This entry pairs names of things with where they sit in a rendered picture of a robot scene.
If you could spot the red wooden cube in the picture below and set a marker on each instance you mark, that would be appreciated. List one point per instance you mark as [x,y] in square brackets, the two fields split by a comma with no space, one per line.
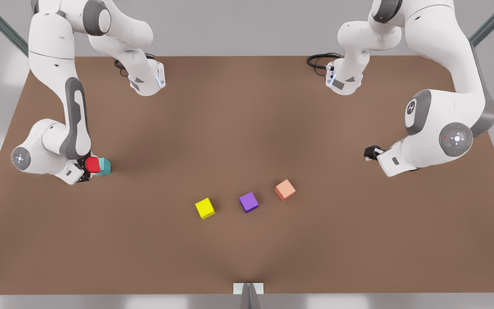
[93,165]

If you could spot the yellow wooden cube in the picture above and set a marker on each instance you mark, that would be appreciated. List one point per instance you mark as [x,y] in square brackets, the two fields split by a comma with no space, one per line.
[205,208]

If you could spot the white post foot plate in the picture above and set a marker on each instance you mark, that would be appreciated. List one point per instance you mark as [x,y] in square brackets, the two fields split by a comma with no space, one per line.
[237,288]

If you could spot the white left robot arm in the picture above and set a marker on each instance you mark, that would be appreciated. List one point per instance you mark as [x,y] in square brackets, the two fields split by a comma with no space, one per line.
[440,47]

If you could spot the purple wooden cube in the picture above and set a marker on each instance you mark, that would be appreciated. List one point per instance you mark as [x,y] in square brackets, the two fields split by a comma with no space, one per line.
[248,202]

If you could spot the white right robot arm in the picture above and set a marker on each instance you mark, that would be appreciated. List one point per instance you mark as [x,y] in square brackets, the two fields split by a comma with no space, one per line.
[52,56]

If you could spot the teal blue wooden cube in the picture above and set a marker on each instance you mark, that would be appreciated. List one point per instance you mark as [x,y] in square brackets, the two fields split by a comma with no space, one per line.
[105,167]

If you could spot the orange wooden cube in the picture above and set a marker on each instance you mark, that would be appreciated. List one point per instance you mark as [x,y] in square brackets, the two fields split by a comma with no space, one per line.
[285,190]

